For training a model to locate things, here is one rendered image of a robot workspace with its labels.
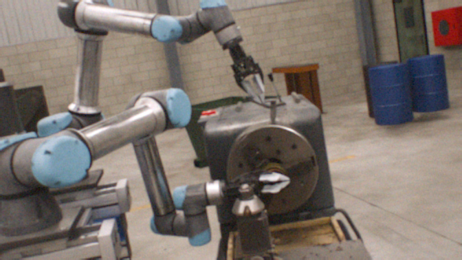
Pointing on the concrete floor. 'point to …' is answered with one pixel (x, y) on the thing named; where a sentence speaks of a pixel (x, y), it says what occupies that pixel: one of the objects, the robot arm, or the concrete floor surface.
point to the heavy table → (302, 86)
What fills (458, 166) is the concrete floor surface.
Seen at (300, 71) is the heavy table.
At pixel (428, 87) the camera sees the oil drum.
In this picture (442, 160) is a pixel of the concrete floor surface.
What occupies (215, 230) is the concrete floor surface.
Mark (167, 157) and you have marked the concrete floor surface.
